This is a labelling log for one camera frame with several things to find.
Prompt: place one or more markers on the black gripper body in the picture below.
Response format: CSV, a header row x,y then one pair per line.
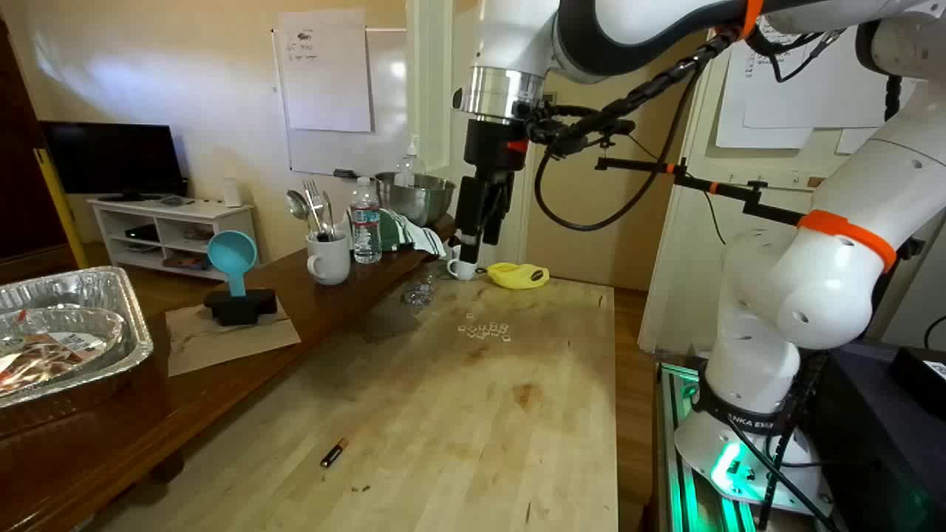
x,y
498,154

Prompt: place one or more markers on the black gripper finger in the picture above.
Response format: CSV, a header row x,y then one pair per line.
x,y
475,253
458,253

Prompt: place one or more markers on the cluster of letter tiles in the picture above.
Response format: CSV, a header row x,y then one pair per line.
x,y
486,333

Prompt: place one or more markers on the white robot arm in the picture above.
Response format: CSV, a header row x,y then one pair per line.
x,y
565,71

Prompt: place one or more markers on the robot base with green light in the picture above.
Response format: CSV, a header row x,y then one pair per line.
x,y
721,476

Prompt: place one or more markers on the small white cup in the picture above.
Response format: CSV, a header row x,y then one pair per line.
x,y
463,269

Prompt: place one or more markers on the yellow banana-shaped dish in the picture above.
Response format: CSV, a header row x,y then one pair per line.
x,y
517,275

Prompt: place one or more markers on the large steel mixing bowl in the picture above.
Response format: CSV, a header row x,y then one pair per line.
x,y
423,201

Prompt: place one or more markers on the crumpled clear plastic wrap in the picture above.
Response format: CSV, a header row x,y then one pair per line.
x,y
417,294

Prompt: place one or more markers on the green striped towel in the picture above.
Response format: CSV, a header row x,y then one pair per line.
x,y
404,234

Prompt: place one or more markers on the clear soap pump bottle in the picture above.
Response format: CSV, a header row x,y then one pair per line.
x,y
405,169

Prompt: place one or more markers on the clear water bottle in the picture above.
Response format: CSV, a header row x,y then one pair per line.
x,y
365,222

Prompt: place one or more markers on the white mug with utensils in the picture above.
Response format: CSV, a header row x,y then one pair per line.
x,y
328,260

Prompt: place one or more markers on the black stand block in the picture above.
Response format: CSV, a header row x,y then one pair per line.
x,y
241,309

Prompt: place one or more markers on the teal measuring cup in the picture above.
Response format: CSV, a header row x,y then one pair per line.
x,y
234,256

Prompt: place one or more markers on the black marker pen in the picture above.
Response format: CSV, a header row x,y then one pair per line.
x,y
333,457

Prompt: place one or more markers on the brown paper sheet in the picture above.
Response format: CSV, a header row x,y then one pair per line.
x,y
195,340

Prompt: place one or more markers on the white tv shelf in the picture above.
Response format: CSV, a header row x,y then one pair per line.
x,y
166,238

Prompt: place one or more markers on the black television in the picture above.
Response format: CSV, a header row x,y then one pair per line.
x,y
114,158

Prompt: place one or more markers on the aluminium foil tray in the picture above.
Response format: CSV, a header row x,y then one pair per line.
x,y
65,333

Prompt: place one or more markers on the dark wooden side table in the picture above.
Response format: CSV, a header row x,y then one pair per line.
x,y
68,457

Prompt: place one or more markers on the white wall paper sheet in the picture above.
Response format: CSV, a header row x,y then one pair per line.
x,y
324,68

